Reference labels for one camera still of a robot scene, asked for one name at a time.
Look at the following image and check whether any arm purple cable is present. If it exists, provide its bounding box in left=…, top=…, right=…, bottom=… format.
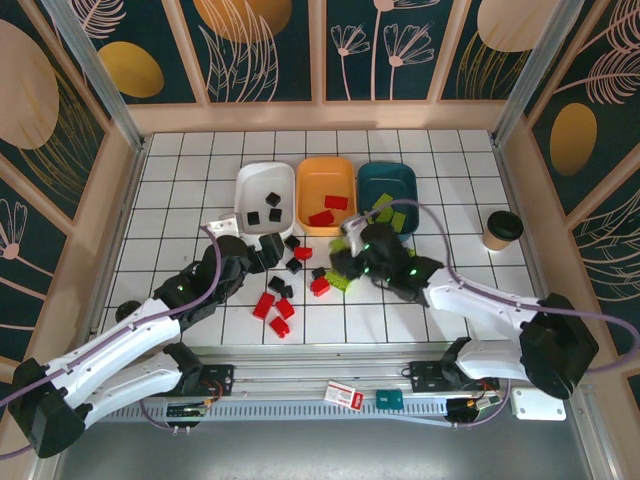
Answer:
left=0, top=224, right=224, bottom=461
left=344, top=198, right=640, bottom=431

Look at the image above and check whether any teal plastic container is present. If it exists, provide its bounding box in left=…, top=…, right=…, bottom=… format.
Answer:
left=356, top=160, right=419, bottom=244

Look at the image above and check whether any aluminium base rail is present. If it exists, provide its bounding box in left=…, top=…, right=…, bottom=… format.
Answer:
left=144, top=344, right=586, bottom=401

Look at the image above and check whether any aluminium frame post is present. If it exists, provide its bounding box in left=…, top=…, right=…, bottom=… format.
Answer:
left=491, top=0, right=599, bottom=146
left=39, top=0, right=147, bottom=151

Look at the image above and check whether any white metal mounting plate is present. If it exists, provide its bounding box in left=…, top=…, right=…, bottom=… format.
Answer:
left=512, top=387, right=569, bottom=421

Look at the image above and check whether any paper coffee cup black lid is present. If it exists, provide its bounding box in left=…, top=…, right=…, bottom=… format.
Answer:
left=482, top=209, right=525, bottom=253

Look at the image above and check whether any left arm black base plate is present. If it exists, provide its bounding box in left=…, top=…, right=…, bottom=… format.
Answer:
left=197, top=363, right=236, bottom=399

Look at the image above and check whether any grey slotted cable duct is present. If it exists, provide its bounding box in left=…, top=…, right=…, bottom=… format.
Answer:
left=144, top=399, right=501, bottom=427

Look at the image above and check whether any orange plastic container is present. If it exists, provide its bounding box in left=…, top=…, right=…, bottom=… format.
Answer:
left=295, top=156, right=357, bottom=236

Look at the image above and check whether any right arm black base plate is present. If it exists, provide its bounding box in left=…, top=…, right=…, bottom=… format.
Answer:
left=409, top=359, right=501, bottom=396

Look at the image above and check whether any white plastic container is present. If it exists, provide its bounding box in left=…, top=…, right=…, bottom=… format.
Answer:
left=233, top=161, right=296, bottom=246

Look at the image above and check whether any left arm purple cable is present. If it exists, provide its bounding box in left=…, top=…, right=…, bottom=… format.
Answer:
left=0, top=224, right=224, bottom=461

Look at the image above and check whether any green large lego brick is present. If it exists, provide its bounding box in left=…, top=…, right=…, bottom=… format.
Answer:
left=322, top=269, right=359, bottom=295

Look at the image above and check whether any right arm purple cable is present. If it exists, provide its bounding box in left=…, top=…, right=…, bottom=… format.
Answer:
left=344, top=198, right=640, bottom=431

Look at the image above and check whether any red and white card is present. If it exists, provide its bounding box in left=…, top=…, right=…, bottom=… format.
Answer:
left=323, top=380, right=362, bottom=410

